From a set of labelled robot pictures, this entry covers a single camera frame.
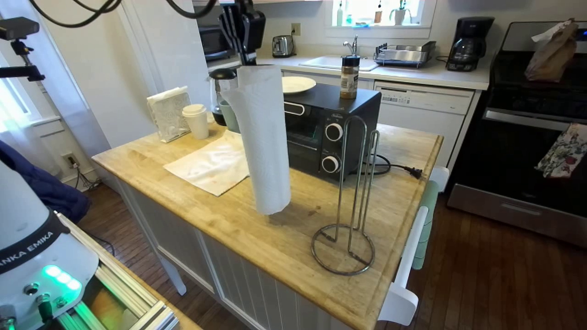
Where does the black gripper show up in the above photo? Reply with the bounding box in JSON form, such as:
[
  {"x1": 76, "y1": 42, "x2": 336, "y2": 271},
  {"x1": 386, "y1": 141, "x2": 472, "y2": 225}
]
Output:
[{"x1": 234, "y1": 0, "x2": 268, "y2": 67}]

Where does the white paper towel roll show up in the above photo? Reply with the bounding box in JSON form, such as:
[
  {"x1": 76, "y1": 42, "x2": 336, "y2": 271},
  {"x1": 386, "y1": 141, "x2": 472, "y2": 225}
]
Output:
[{"x1": 234, "y1": 62, "x2": 296, "y2": 216}]

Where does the green hanging towel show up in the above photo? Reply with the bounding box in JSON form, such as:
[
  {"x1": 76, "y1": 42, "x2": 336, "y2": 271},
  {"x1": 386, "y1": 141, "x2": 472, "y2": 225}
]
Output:
[{"x1": 411, "y1": 177, "x2": 443, "y2": 271}]

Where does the floral dish towel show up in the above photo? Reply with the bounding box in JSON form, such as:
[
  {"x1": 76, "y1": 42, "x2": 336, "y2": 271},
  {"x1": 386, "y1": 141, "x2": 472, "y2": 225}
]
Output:
[{"x1": 534, "y1": 122, "x2": 587, "y2": 181}]

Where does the silver toaster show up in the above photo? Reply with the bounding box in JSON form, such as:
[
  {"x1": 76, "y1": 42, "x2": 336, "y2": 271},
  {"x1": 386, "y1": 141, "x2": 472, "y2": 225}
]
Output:
[{"x1": 270, "y1": 32, "x2": 298, "y2": 60}]

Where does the black microwave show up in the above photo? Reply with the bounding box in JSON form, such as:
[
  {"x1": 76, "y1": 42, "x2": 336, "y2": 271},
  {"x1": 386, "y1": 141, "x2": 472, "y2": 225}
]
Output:
[{"x1": 197, "y1": 21, "x2": 239, "y2": 65}]

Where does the cream plate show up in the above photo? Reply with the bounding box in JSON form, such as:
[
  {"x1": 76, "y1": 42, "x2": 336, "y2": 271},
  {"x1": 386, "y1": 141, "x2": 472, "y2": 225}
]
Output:
[{"x1": 281, "y1": 75, "x2": 320, "y2": 95}]

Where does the white paper cup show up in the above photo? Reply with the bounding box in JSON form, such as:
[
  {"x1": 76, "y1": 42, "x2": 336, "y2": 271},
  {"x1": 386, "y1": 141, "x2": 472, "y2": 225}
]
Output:
[{"x1": 180, "y1": 102, "x2": 212, "y2": 141}]

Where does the white napkin pack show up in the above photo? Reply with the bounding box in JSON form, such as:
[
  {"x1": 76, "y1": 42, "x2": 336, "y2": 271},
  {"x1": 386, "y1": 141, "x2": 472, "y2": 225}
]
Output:
[{"x1": 145, "y1": 84, "x2": 193, "y2": 144}]

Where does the black toaster oven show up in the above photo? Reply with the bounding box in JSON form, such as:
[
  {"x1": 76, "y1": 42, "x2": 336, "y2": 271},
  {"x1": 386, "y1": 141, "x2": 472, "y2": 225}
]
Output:
[{"x1": 283, "y1": 80, "x2": 386, "y2": 185}]

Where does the glass spice grinder bottle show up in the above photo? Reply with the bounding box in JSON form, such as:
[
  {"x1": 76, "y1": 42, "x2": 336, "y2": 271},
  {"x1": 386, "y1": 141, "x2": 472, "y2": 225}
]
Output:
[{"x1": 340, "y1": 51, "x2": 362, "y2": 100}]

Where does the chrome sink faucet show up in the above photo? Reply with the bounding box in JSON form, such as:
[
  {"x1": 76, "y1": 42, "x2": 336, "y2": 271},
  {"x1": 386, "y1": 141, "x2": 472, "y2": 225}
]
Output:
[{"x1": 342, "y1": 34, "x2": 364, "y2": 60}]

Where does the beige cloth placemat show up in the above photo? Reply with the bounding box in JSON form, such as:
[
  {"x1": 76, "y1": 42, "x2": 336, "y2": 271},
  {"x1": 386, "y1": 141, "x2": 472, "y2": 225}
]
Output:
[{"x1": 162, "y1": 130, "x2": 252, "y2": 197}]

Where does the kitchen sink window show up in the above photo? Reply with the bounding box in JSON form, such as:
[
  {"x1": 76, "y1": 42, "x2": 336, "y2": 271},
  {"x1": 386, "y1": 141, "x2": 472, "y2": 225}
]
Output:
[{"x1": 322, "y1": 0, "x2": 441, "y2": 31}]

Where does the metal dish rack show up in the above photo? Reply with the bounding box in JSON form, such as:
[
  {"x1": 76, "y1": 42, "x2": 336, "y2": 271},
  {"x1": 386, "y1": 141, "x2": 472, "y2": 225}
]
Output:
[{"x1": 373, "y1": 38, "x2": 439, "y2": 69}]

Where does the white dishwasher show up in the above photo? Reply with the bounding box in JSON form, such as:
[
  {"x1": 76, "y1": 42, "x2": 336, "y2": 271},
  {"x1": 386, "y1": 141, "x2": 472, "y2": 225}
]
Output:
[{"x1": 373, "y1": 78, "x2": 477, "y2": 170}]

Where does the wooden top kitchen island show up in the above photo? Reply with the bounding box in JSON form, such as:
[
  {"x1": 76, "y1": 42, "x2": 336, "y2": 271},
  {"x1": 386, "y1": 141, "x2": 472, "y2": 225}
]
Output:
[{"x1": 90, "y1": 120, "x2": 446, "y2": 330}]

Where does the black coffee maker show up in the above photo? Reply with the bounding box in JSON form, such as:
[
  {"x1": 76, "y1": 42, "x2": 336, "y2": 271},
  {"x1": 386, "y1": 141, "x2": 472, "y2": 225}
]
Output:
[{"x1": 444, "y1": 14, "x2": 498, "y2": 73}]

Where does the dark blue cloth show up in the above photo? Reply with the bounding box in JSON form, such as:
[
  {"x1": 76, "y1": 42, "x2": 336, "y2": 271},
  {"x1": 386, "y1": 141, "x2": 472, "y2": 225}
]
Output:
[{"x1": 0, "y1": 139, "x2": 94, "y2": 225}]

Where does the white framed window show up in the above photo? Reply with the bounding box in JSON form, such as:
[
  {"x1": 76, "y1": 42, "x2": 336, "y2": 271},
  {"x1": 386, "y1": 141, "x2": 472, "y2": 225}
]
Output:
[{"x1": 0, "y1": 75, "x2": 37, "y2": 137}]

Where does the black kitchen stove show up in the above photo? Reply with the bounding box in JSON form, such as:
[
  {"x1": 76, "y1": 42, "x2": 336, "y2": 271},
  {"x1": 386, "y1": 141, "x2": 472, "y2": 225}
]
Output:
[{"x1": 446, "y1": 20, "x2": 587, "y2": 249}]

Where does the brown paper bag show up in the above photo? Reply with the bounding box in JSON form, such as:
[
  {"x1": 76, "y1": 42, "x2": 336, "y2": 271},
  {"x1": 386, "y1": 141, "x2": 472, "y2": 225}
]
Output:
[{"x1": 523, "y1": 16, "x2": 582, "y2": 84}]

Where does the black overhead robot cable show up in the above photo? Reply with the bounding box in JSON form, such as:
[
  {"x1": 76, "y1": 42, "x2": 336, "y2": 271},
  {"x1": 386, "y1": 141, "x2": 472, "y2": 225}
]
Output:
[{"x1": 28, "y1": 0, "x2": 221, "y2": 29}]

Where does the black oven power cord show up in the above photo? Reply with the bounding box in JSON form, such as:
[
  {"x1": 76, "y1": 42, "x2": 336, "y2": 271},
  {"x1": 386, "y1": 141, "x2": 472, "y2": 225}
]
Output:
[{"x1": 366, "y1": 152, "x2": 426, "y2": 181}]

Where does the metal wire paper towel stand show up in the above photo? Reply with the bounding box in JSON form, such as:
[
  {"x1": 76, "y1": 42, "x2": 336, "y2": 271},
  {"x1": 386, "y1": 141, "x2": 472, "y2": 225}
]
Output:
[{"x1": 311, "y1": 113, "x2": 386, "y2": 278}]

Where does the black camera on tripod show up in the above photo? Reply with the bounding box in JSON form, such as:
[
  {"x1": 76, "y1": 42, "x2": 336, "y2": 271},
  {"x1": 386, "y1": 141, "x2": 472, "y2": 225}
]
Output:
[{"x1": 0, "y1": 14, "x2": 48, "y2": 84}]

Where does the aluminium profile frame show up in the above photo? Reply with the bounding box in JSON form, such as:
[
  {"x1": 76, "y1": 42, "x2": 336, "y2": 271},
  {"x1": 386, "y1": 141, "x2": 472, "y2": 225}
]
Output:
[{"x1": 54, "y1": 210, "x2": 182, "y2": 330}]

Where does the white towel rail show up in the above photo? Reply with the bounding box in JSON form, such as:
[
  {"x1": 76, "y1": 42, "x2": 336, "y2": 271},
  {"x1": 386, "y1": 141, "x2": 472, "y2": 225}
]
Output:
[{"x1": 377, "y1": 164, "x2": 454, "y2": 328}]

